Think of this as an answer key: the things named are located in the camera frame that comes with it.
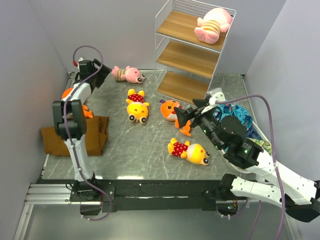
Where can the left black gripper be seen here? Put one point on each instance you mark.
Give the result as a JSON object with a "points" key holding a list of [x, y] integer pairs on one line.
{"points": [[104, 72]]}

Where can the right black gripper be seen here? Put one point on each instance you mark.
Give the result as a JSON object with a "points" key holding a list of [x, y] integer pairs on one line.
{"points": [[185, 114]]}

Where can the small pink striped plush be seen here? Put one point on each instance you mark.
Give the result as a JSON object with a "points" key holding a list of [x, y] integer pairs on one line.
{"points": [[128, 74]]}

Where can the large pink striped plush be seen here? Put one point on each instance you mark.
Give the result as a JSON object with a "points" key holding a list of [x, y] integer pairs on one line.
{"points": [[215, 22]]}

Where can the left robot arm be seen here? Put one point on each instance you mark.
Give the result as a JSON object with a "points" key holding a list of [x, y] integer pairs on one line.
{"points": [[69, 118]]}

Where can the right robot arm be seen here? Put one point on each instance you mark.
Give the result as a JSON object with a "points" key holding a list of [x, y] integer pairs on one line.
{"points": [[298, 196]]}

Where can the blue shark print garment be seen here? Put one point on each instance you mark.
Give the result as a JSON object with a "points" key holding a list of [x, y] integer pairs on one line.
{"points": [[243, 116]]}

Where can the yellow plush polka dress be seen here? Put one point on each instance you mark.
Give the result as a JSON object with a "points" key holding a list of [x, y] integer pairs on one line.
{"points": [[194, 153]]}

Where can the yellow plush red dress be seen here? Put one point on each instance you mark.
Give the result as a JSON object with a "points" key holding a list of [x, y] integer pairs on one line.
{"points": [[137, 109]]}

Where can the brown folded cloth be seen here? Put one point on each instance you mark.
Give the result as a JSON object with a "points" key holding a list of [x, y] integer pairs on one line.
{"points": [[95, 138]]}

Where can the white oval tray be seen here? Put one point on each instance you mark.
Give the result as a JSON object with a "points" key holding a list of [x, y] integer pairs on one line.
{"points": [[240, 151]]}

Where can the yellow green print cloth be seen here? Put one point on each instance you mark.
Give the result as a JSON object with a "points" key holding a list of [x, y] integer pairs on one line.
{"points": [[266, 145]]}

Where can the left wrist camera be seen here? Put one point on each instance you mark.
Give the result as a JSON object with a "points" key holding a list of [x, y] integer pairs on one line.
{"points": [[84, 66]]}

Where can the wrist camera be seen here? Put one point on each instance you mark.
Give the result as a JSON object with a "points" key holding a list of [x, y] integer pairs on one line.
{"points": [[215, 95], [84, 66]]}

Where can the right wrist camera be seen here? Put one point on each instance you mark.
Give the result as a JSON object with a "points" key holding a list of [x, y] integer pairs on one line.
{"points": [[215, 95]]}

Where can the white wire wooden shelf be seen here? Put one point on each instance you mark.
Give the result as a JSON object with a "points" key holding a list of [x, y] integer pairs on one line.
{"points": [[185, 66]]}

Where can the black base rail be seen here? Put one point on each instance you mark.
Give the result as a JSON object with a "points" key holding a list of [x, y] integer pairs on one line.
{"points": [[99, 198]]}

